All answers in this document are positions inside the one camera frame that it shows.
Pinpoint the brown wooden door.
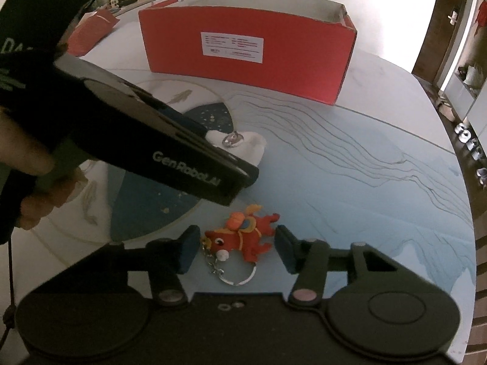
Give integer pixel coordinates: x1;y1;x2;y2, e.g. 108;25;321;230
413;0;472;84

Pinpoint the red cardboard box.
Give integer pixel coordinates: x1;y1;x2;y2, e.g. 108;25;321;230
138;0;358;106

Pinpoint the row of shoes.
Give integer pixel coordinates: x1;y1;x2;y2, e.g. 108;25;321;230
436;95;487;189

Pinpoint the round glass turntable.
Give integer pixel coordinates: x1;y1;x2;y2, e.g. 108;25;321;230
46;78;244;246

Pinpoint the black cable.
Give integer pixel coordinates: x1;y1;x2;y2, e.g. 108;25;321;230
0;232;18;350

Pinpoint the red dragon keychain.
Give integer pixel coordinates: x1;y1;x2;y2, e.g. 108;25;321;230
201;204;281;286

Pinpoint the red hanging ornament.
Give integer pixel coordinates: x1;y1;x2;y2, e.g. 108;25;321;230
474;2;487;37

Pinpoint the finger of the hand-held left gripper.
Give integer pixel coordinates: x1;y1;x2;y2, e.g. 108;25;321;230
131;87;214;146
201;146;260;190

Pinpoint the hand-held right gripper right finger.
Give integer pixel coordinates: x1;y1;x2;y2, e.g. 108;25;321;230
274;225;414;307

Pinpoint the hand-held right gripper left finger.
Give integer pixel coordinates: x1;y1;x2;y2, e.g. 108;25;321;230
76;225;201;307

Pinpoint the white tote bag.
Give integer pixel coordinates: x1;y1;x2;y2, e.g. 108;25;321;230
462;64;483;89

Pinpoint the white pouch with metal clasp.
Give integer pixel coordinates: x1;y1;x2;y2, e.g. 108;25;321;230
205;130;268;165

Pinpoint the person's left hand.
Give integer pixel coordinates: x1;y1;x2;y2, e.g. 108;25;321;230
0;108;86;231

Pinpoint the red pouch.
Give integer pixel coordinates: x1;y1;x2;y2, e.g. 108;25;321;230
66;11;119;57

